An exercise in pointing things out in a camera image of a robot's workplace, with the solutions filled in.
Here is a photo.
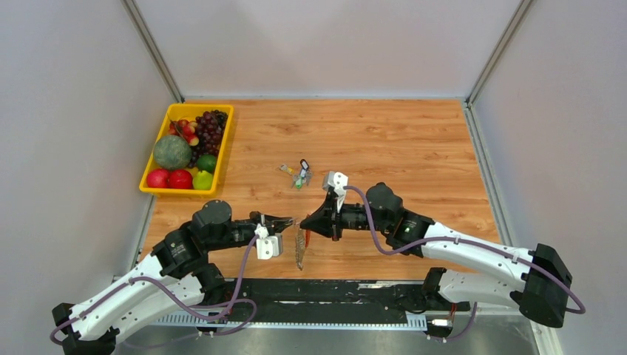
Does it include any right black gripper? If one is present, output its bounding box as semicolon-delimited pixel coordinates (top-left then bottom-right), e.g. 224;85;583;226
300;192;390;242

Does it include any red keyring with silver keys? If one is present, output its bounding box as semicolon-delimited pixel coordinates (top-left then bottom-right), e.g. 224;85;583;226
295;227;311;271

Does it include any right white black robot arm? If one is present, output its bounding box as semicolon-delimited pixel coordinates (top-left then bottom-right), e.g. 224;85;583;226
300;182;585;328

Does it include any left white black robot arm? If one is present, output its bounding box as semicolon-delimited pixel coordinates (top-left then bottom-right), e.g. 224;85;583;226
50;200;294;354

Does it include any green lime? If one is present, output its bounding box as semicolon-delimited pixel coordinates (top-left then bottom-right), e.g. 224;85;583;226
196;154;217;174

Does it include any red apple right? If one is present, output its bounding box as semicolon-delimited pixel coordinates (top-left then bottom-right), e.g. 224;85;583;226
168;169;194;189

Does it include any red apple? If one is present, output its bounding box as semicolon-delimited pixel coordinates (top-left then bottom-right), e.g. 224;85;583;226
168;169;194;189
146;169;170;189

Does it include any dark purple grape bunch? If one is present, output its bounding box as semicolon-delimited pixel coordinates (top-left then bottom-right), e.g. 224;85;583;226
187;109;228;167

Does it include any red apple left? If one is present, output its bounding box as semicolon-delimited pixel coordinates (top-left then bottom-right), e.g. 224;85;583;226
146;169;170;189

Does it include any green round melon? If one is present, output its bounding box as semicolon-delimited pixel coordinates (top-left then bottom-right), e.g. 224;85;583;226
152;135;192;170

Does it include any small red apples cluster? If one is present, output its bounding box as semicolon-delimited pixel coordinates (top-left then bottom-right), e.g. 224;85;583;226
168;119;200;147

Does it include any yellow plastic fruit tray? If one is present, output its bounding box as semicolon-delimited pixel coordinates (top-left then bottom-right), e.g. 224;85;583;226
139;104;234;198

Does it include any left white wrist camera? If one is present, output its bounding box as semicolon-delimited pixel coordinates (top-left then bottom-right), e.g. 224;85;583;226
255;224;283;260

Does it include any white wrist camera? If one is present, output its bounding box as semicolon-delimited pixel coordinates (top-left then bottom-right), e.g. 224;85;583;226
255;224;283;260
322;171;349;212

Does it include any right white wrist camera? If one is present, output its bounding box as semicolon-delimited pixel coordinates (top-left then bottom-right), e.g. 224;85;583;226
322;171;349;212

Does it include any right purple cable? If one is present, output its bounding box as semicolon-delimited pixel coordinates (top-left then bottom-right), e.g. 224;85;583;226
343;185;587;342

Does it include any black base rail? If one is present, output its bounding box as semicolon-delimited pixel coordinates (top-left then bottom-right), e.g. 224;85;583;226
223;278;471;325

